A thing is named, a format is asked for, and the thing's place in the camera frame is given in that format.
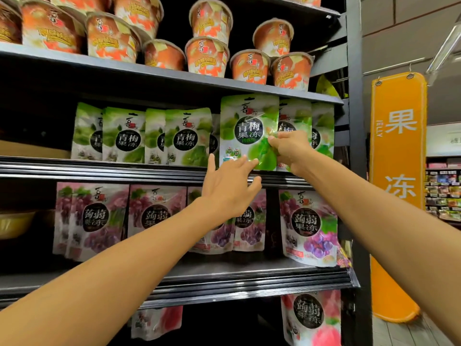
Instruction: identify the person's right hand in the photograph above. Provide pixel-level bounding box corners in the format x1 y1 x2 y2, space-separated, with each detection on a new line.
268 129 315 177

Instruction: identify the person's left hand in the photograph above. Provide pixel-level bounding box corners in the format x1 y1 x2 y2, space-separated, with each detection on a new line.
202 153 262 221

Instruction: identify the row of green-white bags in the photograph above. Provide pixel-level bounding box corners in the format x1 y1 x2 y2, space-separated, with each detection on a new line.
71 97 336 172

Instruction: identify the dark grey metal shelf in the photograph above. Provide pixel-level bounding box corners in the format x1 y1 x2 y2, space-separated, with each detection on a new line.
0 0 373 346

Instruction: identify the stack of orange tubs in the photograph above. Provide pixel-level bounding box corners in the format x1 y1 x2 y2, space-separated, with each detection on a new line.
0 0 314 91

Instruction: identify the orange jelly cup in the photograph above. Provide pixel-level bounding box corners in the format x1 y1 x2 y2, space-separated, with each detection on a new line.
144 39 187 71
20 0 87 55
114 0 164 40
50 0 112 15

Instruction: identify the person's left forearm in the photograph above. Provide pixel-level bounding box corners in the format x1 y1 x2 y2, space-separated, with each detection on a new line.
0 198 231 346

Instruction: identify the person's right forearm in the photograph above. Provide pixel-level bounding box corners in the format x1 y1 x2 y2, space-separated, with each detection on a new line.
291 151 461 343

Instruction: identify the green round object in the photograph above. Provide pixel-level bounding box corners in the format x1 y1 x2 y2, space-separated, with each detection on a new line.
315 74 340 98

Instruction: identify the orange aisle sign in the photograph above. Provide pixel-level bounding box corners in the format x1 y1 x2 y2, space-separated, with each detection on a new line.
369 72 428 323

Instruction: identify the row of purple-white bags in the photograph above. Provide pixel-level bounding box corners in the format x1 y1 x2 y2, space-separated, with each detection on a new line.
52 182 340 267

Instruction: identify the pink-white jelly bag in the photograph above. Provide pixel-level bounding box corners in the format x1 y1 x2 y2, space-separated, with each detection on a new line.
281 290 343 346
130 306 184 341

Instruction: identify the ceiling light fixture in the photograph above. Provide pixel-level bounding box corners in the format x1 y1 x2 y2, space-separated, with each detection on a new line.
426 21 461 75

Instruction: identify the brown cardboard sheet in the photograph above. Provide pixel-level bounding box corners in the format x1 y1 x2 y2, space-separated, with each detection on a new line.
0 140 72 159

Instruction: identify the row of yellow tubs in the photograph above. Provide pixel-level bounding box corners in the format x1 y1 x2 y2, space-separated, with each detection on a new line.
0 210 37 240

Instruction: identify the metal sign bracket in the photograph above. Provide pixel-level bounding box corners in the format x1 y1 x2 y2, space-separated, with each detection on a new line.
375 56 433 78

